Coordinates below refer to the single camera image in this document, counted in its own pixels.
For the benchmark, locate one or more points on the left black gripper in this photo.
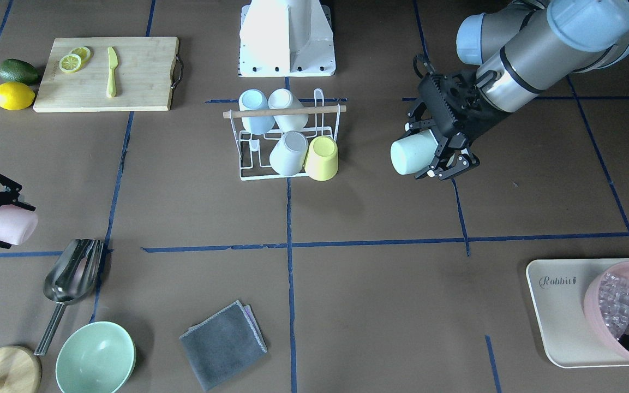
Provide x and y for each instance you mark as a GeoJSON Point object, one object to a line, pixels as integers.
{"type": "Point", "coordinates": [475, 124]}

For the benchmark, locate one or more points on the white plastic cup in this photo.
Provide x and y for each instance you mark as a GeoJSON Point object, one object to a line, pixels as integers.
{"type": "Point", "coordinates": [284, 99]}

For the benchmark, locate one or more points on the bamboo cutting board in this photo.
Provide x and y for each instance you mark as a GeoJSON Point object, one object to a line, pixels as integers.
{"type": "Point", "coordinates": [144, 76]}

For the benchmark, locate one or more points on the lemon slice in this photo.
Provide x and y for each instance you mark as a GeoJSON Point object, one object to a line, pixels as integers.
{"type": "Point", "coordinates": [70, 63]}
{"type": "Point", "coordinates": [85, 53]}

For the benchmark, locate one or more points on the pink bowl with ice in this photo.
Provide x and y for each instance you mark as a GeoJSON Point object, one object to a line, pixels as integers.
{"type": "Point", "coordinates": [606, 307]}

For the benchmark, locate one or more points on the green avocado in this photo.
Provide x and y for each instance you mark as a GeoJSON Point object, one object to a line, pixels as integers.
{"type": "Point", "coordinates": [15, 70]}

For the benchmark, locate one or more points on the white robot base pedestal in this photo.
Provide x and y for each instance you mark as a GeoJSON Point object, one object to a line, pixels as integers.
{"type": "Point", "coordinates": [286, 39]}

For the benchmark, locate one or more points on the green ceramic bowl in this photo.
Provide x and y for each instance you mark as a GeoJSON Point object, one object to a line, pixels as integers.
{"type": "Point", "coordinates": [99, 357]}

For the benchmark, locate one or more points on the white wire cup rack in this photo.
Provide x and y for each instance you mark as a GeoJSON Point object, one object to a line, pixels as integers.
{"type": "Point", "coordinates": [255, 131]}

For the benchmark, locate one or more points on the grey plastic cup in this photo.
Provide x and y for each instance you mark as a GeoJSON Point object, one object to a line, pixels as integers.
{"type": "Point", "coordinates": [288, 155]}

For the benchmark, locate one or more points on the green plastic cup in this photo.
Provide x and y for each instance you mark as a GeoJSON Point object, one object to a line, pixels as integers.
{"type": "Point", "coordinates": [413, 153]}

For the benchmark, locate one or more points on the grey folded cloth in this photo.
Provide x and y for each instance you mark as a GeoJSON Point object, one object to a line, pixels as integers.
{"type": "Point", "coordinates": [223, 345]}

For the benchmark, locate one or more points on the metal ice scoop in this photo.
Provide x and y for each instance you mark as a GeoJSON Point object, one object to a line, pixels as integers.
{"type": "Point", "coordinates": [70, 279]}

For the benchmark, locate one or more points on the pink plastic cup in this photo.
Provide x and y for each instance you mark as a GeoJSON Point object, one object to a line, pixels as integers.
{"type": "Point", "coordinates": [16, 224]}

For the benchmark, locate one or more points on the yellow plastic cup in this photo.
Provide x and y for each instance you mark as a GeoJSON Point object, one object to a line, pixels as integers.
{"type": "Point", "coordinates": [322, 163]}

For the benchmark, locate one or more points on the whole yellow lemon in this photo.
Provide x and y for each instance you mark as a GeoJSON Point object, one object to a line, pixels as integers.
{"type": "Point", "coordinates": [16, 96]}

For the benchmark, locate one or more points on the beige serving tray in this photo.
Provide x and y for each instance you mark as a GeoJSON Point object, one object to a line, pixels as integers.
{"type": "Point", "coordinates": [558, 290]}

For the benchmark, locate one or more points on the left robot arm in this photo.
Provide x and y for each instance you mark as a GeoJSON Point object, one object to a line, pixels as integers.
{"type": "Point", "coordinates": [520, 52]}

